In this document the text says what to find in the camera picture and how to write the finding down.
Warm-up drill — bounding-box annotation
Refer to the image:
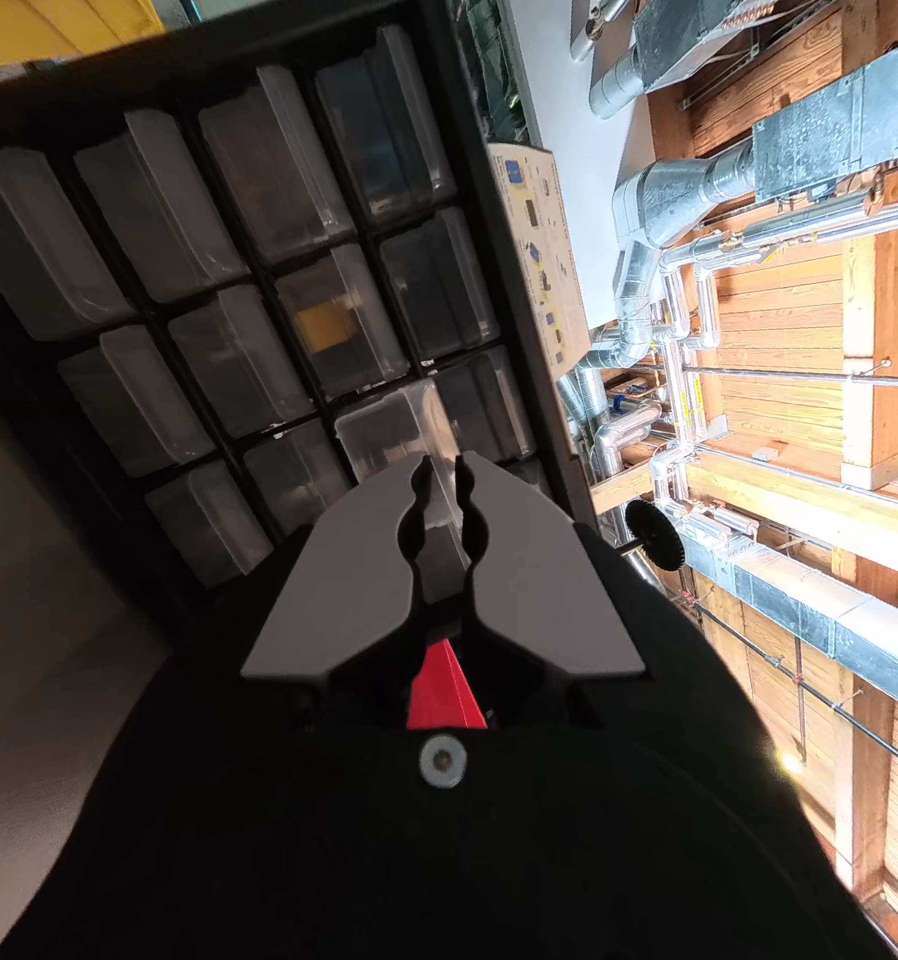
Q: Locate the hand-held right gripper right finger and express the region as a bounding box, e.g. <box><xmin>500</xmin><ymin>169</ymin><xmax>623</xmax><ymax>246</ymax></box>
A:
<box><xmin>455</xmin><ymin>450</ymin><xmax>648</xmax><ymax>684</ymax></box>

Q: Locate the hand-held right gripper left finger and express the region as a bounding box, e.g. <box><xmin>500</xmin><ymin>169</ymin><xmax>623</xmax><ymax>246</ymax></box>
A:
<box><xmin>239</xmin><ymin>455</ymin><xmax>431</xmax><ymax>687</ymax></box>

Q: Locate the red plastic bin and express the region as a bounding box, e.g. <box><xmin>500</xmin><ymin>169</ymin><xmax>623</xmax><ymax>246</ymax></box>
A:
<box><xmin>404</xmin><ymin>638</ymin><xmax>489</xmax><ymax>730</ymax></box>

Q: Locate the clear plastic drawer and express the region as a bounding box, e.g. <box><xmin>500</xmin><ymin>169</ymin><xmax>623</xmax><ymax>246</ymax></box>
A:
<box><xmin>334</xmin><ymin>378</ymin><xmax>473</xmax><ymax>601</ymax></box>

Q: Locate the black drawer cabinet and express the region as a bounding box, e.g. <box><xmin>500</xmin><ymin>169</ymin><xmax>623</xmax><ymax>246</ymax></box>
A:
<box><xmin>0</xmin><ymin>0</ymin><xmax>600</xmax><ymax>631</ymax></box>

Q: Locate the yellow plastic bin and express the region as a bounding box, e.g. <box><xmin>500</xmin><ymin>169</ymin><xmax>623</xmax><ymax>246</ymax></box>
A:
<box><xmin>0</xmin><ymin>0</ymin><xmax>168</xmax><ymax>69</ymax></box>

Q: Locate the black round ribbed disc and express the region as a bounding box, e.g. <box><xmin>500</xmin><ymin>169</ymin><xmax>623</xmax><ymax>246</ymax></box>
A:
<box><xmin>625</xmin><ymin>500</ymin><xmax>687</xmax><ymax>574</ymax></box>

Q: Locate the wooden ceiling beam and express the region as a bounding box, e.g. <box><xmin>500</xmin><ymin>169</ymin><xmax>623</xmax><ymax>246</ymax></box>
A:
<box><xmin>587</xmin><ymin>462</ymin><xmax>660</xmax><ymax>516</ymax></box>

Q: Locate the silver pipe bundle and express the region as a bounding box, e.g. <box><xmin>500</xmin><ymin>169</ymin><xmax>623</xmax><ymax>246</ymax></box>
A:
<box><xmin>557</xmin><ymin>195</ymin><xmax>898</xmax><ymax>481</ymax></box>

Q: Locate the printed instruction sheet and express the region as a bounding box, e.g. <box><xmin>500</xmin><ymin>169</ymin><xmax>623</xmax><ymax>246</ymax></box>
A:
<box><xmin>487</xmin><ymin>143</ymin><xmax>593</xmax><ymax>369</ymax></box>

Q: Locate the metal air duct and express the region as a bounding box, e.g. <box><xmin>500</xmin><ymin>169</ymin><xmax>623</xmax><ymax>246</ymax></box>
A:
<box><xmin>674</xmin><ymin>503</ymin><xmax>898</xmax><ymax>718</ymax></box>
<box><xmin>611</xmin><ymin>38</ymin><xmax>898</xmax><ymax>249</ymax></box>

